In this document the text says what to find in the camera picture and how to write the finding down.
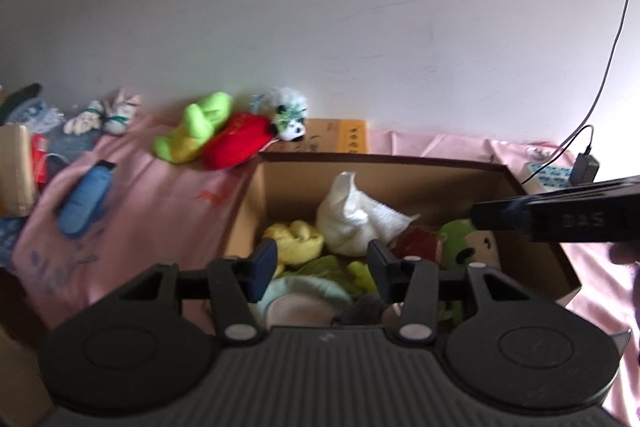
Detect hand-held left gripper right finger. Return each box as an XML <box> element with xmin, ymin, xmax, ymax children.
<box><xmin>367</xmin><ymin>239</ymin><xmax>531</xmax><ymax>347</ymax></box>

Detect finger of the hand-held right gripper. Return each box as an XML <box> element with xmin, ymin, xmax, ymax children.
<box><xmin>471</xmin><ymin>193</ymin><xmax>538</xmax><ymax>234</ymax></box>

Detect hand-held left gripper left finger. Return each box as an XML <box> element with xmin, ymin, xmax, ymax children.
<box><xmin>112</xmin><ymin>239</ymin><xmax>279</xmax><ymax>347</ymax></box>

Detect yellow plush toy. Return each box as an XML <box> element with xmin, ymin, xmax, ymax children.
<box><xmin>262</xmin><ymin>220</ymin><xmax>327</xmax><ymax>279</ymax></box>

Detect green plush toy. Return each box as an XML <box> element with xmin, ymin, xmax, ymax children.
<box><xmin>436</xmin><ymin>218</ymin><xmax>502</xmax><ymax>272</ymax></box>

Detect red knitted toy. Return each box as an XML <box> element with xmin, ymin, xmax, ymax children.
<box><xmin>394</xmin><ymin>227</ymin><xmax>445</xmax><ymax>259</ymax></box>

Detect blue-haired doll plush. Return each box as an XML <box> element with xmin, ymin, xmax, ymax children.
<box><xmin>249</xmin><ymin>276</ymin><xmax>354</xmax><ymax>329</ymax></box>

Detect neon yellow-green cloth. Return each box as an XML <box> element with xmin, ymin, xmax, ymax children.
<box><xmin>299</xmin><ymin>256</ymin><xmax>382</xmax><ymax>299</ymax></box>

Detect white towel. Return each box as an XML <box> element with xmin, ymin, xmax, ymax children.
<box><xmin>315</xmin><ymin>171</ymin><xmax>422</xmax><ymax>256</ymax></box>

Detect brown cardboard box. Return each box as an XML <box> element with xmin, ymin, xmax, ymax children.
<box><xmin>224</xmin><ymin>151</ymin><xmax>584</xmax><ymax>315</ymax></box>

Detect person's right hand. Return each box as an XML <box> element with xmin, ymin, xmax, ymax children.
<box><xmin>610</xmin><ymin>241</ymin><xmax>640</xmax><ymax>268</ymax></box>

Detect black charger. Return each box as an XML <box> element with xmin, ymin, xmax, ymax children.
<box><xmin>570</xmin><ymin>151</ymin><xmax>601</xmax><ymax>186</ymax></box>

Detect white power strip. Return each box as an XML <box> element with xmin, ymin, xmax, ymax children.
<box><xmin>520</xmin><ymin>161</ymin><xmax>575</xmax><ymax>190</ymax></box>

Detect red plush pillow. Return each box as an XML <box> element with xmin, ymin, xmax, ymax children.
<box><xmin>200</xmin><ymin>110</ymin><xmax>277</xmax><ymax>170</ymax></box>

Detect yellow brown book box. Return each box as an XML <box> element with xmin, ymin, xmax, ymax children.
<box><xmin>272</xmin><ymin>118</ymin><xmax>372</xmax><ymax>156</ymax></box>

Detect white panda plush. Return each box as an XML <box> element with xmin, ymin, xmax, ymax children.
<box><xmin>249</xmin><ymin>86</ymin><xmax>308</xmax><ymax>142</ymax></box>

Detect lime green plush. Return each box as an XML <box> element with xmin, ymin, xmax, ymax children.
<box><xmin>153</xmin><ymin>91</ymin><xmax>235</xmax><ymax>164</ymax></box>

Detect blue case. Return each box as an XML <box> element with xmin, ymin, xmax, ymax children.
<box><xmin>55</xmin><ymin>159</ymin><xmax>117</xmax><ymax>238</ymax></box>

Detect small white bunny plush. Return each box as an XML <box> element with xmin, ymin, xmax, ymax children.
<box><xmin>87</xmin><ymin>87</ymin><xmax>142</xmax><ymax>136</ymax></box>

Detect white glove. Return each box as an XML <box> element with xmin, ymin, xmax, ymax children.
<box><xmin>63</xmin><ymin>111</ymin><xmax>104</xmax><ymax>136</ymax></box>

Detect red packet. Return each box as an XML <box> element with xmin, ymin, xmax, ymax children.
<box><xmin>31</xmin><ymin>133</ymin><xmax>49</xmax><ymax>184</ymax></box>

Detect blue patterned cloth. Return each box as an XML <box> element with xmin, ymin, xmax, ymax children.
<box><xmin>0</xmin><ymin>216</ymin><xmax>27</xmax><ymax>269</ymax></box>

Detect printed paper bag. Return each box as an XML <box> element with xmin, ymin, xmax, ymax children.
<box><xmin>0</xmin><ymin>124</ymin><xmax>42</xmax><ymax>216</ymax></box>

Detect blue patterned bag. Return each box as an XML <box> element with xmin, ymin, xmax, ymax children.
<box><xmin>9</xmin><ymin>99</ymin><xmax>62</xmax><ymax>134</ymax></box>

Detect dark green object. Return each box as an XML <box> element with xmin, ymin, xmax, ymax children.
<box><xmin>0</xmin><ymin>83</ymin><xmax>42</xmax><ymax>122</ymax></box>

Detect grey cable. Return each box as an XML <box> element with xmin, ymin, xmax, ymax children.
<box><xmin>520</xmin><ymin>0</ymin><xmax>637</xmax><ymax>186</ymax></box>

